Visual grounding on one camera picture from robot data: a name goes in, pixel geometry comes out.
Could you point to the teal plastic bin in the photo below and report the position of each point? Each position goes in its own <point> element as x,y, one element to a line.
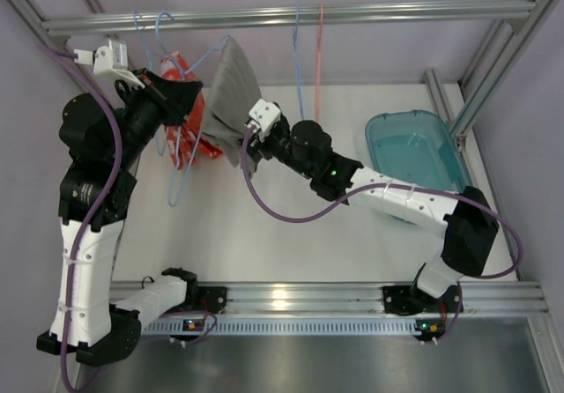
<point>416,147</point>

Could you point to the grey trousers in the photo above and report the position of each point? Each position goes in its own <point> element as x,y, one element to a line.
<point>233,93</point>

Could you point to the pink wire hanger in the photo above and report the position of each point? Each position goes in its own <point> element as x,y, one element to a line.
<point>318,63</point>

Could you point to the blue hanger with red trousers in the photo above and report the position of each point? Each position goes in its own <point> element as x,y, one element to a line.
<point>140,34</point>

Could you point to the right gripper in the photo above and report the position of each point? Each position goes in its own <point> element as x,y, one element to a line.
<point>256,144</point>

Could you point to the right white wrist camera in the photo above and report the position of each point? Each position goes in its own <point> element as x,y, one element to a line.
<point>262,117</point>

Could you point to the aluminium hanging rail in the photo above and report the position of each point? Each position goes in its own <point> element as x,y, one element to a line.
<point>306,15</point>

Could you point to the aluminium frame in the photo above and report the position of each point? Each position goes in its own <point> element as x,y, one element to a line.
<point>33,88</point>

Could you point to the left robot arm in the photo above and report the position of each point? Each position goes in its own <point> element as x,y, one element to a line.
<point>95,193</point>

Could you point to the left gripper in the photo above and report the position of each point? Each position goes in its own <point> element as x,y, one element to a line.
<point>155,98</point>

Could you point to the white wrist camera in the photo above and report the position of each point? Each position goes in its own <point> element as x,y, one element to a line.
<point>262,117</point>
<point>109,61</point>

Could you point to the blue empty wire hanger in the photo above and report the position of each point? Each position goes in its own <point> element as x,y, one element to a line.
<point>297,61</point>

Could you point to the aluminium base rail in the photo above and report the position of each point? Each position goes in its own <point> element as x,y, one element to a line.
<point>320,309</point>

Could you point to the red white trousers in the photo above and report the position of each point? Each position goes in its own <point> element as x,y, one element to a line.
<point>179,142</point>

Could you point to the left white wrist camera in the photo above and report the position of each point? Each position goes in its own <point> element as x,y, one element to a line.
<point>109,61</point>

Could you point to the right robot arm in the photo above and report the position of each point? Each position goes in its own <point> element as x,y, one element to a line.
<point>463,221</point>

